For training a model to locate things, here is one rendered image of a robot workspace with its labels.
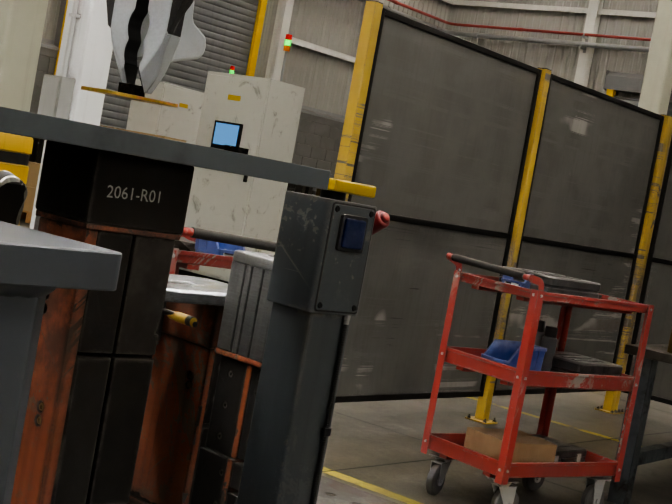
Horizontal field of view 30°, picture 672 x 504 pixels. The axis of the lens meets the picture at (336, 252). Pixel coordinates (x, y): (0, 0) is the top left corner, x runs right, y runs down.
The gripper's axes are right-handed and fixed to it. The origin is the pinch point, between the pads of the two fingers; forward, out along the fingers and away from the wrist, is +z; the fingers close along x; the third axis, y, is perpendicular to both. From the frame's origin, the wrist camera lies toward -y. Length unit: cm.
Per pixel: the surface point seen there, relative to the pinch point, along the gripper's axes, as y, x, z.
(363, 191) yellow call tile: 27.1, -6.5, 6.1
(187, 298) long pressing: 34.1, 19.8, 22.1
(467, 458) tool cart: 360, 149, 102
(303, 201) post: 23.2, -2.4, 8.2
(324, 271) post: 23.4, -6.2, 14.4
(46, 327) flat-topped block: -3.7, 1.3, 21.9
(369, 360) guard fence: 439, 252, 88
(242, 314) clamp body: 36.0, 12.9, 22.4
